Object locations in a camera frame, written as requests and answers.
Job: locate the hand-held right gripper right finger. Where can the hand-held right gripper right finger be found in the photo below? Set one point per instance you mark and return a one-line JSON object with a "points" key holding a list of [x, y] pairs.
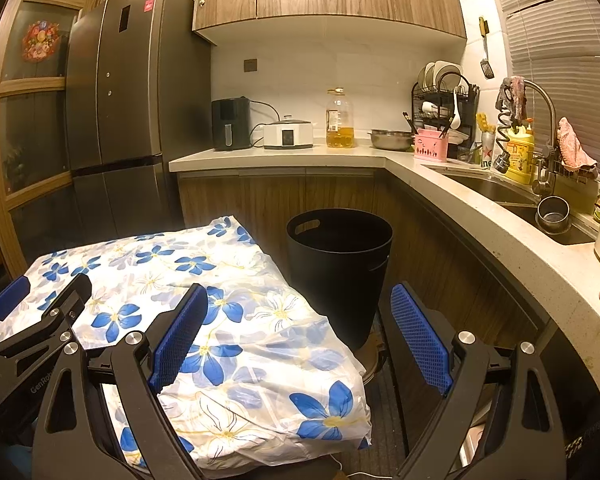
{"points": [[422, 342]]}

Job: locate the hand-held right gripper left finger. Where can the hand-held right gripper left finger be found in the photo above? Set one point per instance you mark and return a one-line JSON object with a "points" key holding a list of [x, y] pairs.
{"points": [[177, 340]]}

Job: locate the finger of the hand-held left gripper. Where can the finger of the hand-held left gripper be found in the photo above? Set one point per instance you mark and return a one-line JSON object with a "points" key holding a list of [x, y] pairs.
{"points": [[10, 297], [62, 310]]}

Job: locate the black plastic bin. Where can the black plastic bin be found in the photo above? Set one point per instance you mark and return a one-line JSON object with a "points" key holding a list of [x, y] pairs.
{"points": [[340, 270]]}

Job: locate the blue floral tablecloth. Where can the blue floral tablecloth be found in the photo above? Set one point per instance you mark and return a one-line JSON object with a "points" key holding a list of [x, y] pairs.
{"points": [[260, 320]]}

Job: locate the beige kitchen countertop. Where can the beige kitchen countertop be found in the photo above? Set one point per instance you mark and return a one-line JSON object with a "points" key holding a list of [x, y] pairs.
{"points": [[480, 195]]}

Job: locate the wooden glass door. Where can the wooden glass door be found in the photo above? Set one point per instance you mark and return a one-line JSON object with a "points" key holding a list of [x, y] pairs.
{"points": [[25, 135]]}

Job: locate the wooden lower cabinets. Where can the wooden lower cabinets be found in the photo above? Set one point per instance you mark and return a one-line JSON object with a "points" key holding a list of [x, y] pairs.
{"points": [[255, 195]]}

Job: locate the steel sink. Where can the steel sink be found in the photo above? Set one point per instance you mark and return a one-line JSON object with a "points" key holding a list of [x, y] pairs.
{"points": [[490, 187]]}

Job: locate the steel cup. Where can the steel cup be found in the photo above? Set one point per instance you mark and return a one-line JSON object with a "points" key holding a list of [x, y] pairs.
{"points": [[552, 212]]}

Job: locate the pink utensil holder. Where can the pink utensil holder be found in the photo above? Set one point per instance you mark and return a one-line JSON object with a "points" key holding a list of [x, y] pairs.
{"points": [[430, 147]]}

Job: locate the beer can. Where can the beer can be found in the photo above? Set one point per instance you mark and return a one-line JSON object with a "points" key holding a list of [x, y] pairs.
{"points": [[487, 152]]}

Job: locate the steel bowl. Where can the steel bowl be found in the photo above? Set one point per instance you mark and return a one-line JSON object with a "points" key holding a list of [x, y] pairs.
{"points": [[390, 140]]}

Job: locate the yellow detergent bottle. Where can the yellow detergent bottle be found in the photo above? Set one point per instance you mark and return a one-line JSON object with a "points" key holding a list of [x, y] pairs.
{"points": [[520, 160]]}

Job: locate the black air fryer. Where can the black air fryer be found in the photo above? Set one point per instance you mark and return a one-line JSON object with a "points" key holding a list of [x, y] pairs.
{"points": [[230, 125]]}

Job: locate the white ladle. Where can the white ladle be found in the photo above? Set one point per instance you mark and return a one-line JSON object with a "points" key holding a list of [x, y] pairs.
{"points": [[456, 115]]}

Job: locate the white rice cooker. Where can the white rice cooker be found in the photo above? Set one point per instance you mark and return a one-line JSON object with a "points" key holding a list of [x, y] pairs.
{"points": [[288, 136]]}

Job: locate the cooking oil bottle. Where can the cooking oil bottle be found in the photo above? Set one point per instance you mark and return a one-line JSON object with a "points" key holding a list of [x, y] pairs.
{"points": [[340, 125]]}

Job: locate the grey refrigerator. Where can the grey refrigerator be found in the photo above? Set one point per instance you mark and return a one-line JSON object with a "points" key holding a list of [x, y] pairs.
{"points": [[135, 85]]}

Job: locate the black dish rack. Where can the black dish rack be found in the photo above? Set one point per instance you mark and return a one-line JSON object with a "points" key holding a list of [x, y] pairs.
{"points": [[432, 102]]}

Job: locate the pink cloth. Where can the pink cloth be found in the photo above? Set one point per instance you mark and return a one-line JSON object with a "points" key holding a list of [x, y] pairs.
{"points": [[572, 145]]}

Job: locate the colourful door sticker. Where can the colourful door sticker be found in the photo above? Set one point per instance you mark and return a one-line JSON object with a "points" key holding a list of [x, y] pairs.
{"points": [[41, 41]]}

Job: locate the dark rag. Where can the dark rag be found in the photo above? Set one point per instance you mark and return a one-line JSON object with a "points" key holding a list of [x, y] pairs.
{"points": [[514, 92]]}

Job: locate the small white plate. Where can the small white plate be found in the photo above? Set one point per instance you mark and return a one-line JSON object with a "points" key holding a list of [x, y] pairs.
{"points": [[428, 76]]}

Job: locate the steel faucet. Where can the steel faucet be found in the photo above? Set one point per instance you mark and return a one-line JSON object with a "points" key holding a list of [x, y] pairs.
{"points": [[547, 105]]}

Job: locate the large white plate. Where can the large white plate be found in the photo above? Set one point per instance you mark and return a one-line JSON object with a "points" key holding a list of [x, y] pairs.
{"points": [[447, 72]]}

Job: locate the hanging metal spatula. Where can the hanging metal spatula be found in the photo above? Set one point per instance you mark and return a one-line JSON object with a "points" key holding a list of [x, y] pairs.
{"points": [[487, 67]]}

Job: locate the window blinds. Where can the window blinds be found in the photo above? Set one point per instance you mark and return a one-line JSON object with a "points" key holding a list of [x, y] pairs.
{"points": [[565, 45]]}

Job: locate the dark wall outlet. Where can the dark wall outlet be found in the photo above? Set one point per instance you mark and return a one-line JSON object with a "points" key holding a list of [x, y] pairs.
{"points": [[251, 65]]}

